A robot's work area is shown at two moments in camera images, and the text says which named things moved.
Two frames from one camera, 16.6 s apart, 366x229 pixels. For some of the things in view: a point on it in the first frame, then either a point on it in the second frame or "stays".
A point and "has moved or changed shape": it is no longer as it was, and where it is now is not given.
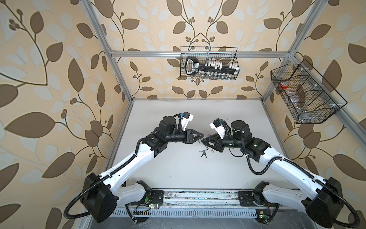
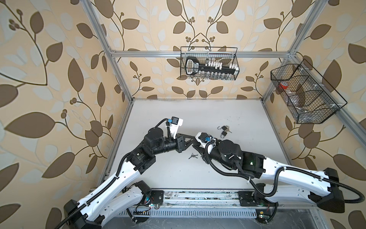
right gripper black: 217,143 to 205,154
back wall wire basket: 209,63 stays
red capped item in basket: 283,85 stays
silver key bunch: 203,152 has moved or changed shape
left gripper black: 188,136 to 180,142
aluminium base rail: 206,203 stays
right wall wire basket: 310,98 stays
